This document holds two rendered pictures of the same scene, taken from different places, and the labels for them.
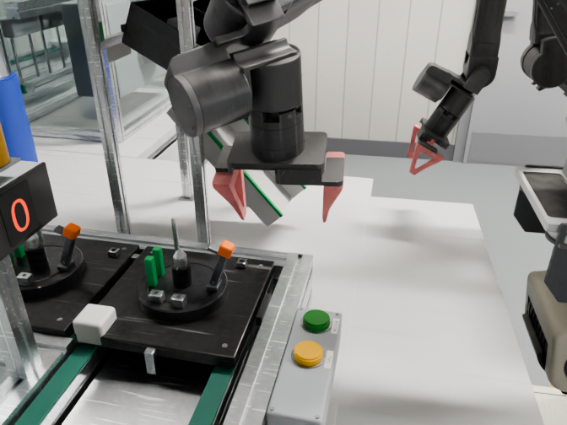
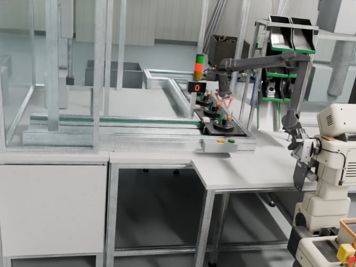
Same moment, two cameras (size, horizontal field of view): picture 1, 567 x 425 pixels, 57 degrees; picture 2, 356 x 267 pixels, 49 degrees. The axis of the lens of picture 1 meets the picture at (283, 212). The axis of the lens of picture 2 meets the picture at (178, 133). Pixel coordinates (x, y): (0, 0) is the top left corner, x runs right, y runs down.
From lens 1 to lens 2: 2.04 m
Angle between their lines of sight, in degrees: 57
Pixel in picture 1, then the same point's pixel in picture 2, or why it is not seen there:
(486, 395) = (245, 177)
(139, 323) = (210, 124)
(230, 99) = (211, 76)
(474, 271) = not seen: hidden behind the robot
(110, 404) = (194, 131)
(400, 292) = (273, 166)
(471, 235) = not seen: hidden behind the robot
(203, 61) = (213, 70)
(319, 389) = (213, 142)
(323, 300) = (255, 155)
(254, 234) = (273, 143)
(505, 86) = not seen: outside the picture
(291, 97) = (221, 80)
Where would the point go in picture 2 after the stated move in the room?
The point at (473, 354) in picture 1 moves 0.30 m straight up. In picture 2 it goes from (258, 176) to (268, 127)
